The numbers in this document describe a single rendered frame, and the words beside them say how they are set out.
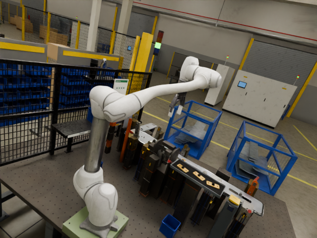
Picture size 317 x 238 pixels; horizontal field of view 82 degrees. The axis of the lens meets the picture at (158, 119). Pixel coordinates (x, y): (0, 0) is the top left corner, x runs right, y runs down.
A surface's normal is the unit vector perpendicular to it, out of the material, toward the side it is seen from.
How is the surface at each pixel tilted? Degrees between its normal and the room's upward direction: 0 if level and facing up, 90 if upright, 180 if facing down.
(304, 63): 90
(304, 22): 90
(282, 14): 90
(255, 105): 90
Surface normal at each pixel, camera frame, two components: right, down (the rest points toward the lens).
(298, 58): -0.42, 0.21
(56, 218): 0.26, -0.90
